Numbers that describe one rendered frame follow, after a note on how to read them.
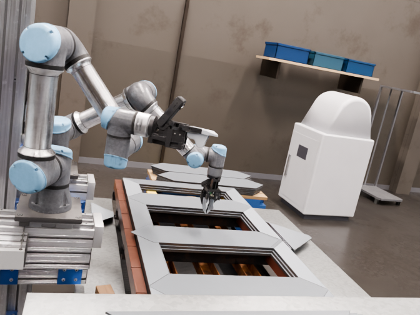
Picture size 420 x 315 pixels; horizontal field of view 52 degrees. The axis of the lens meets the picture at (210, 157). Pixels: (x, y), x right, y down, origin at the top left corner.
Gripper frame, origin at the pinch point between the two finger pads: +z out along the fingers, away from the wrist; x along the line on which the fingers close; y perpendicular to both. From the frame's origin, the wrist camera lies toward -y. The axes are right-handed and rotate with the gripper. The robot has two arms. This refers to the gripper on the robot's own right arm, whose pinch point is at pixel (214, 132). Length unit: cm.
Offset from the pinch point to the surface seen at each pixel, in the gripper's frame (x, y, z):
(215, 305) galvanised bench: 22, 44, 12
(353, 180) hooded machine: -398, 38, 140
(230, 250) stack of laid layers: -64, 54, 13
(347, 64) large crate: -478, -109, 115
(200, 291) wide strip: -19, 58, 5
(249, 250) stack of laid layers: -67, 53, 22
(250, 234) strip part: -82, 50, 21
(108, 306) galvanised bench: 33, 46, -14
